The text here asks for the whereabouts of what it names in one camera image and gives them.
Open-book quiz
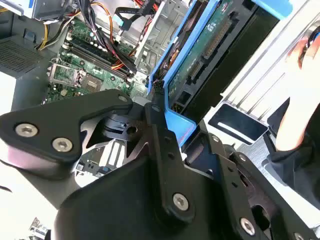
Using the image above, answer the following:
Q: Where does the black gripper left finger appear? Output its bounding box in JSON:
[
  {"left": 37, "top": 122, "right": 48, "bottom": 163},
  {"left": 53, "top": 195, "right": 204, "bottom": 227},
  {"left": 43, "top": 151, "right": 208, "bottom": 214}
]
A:
[{"left": 0, "top": 83, "right": 197, "bottom": 225}]

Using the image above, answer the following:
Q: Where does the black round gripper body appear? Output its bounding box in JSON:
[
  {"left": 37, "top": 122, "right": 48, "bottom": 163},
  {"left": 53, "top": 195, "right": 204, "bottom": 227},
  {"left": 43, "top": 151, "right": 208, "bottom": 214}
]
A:
[{"left": 51, "top": 111, "right": 241, "bottom": 240}]

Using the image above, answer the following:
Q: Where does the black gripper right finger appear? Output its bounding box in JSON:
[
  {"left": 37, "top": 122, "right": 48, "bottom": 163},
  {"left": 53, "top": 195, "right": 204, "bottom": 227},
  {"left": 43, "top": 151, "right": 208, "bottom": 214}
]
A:
[{"left": 183, "top": 122, "right": 316, "bottom": 240}]

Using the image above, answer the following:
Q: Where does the black disk wire blue connector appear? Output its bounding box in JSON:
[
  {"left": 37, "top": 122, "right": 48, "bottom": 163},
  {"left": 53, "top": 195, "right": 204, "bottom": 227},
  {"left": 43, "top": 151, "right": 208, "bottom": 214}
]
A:
[{"left": 112, "top": 6, "right": 153, "bottom": 33}]

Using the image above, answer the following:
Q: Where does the hard disk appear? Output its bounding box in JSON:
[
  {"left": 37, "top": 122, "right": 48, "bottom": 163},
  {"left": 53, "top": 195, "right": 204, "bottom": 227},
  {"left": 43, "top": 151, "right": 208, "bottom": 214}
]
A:
[{"left": 146, "top": 0, "right": 293, "bottom": 148}]

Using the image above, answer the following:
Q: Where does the round black tool blue ring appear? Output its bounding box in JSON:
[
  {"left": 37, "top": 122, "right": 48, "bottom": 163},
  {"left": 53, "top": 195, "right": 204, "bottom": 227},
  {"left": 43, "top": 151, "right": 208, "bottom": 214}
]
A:
[{"left": 298, "top": 26, "right": 320, "bottom": 62}]

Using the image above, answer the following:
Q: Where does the person hand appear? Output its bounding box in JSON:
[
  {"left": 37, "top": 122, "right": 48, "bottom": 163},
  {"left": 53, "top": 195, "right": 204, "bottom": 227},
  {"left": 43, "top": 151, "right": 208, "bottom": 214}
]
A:
[{"left": 284, "top": 32, "right": 320, "bottom": 106}]

